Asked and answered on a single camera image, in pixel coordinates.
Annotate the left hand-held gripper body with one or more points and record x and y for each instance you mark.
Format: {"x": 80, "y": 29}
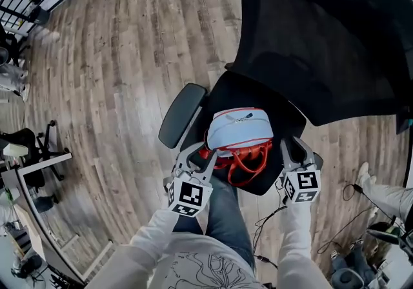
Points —
{"x": 190, "y": 194}

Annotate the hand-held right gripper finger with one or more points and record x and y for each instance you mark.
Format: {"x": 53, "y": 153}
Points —
{"x": 309, "y": 158}
{"x": 285, "y": 158}

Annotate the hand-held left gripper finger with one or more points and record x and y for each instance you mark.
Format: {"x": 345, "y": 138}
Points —
{"x": 208, "y": 171}
{"x": 182, "y": 160}

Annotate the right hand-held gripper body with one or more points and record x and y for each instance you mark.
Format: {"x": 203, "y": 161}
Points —
{"x": 305, "y": 181}

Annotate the black mesh office chair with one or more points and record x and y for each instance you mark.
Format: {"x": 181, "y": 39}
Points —
{"x": 322, "y": 39}

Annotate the person's left forearm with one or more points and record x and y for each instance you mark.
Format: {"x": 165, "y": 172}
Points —
{"x": 155, "y": 233}

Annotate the person's right forearm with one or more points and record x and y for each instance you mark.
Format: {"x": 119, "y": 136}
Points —
{"x": 297, "y": 242}

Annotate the black swivel chair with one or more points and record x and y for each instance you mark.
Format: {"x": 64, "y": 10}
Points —
{"x": 29, "y": 142}

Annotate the person's left leg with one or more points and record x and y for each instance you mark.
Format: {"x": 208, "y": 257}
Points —
{"x": 190, "y": 224}

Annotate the person's leg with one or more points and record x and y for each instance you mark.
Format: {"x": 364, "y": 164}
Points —
{"x": 226, "y": 216}
{"x": 190, "y": 224}

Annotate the person's right leg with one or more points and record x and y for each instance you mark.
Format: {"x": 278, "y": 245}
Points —
{"x": 226, "y": 216}

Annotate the person's white printed shirt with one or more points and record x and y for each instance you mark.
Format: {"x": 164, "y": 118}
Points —
{"x": 206, "y": 265}

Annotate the black oval device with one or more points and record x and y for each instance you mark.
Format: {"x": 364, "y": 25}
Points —
{"x": 387, "y": 233}

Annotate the black waste bin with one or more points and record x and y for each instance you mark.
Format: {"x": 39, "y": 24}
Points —
{"x": 40, "y": 16}

